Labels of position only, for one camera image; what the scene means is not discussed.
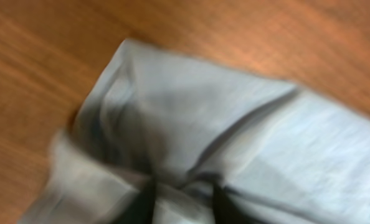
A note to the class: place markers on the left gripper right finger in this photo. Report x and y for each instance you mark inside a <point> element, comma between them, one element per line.
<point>225,211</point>

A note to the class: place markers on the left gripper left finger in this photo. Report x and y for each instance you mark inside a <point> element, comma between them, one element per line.
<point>141,208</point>

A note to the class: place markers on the light blue t-shirt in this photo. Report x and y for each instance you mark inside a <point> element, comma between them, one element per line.
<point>281,152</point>

